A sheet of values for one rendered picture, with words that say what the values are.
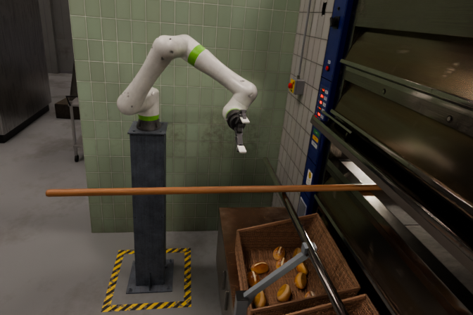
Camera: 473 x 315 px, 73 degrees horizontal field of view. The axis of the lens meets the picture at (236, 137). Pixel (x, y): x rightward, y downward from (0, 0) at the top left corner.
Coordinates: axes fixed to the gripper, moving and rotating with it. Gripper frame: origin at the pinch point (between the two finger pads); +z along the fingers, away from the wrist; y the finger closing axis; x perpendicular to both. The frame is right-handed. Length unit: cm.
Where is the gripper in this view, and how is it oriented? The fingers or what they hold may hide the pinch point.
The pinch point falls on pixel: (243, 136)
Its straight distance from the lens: 136.6
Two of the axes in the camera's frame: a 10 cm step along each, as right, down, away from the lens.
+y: -0.8, 9.3, 3.6
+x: -9.9, -0.2, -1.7
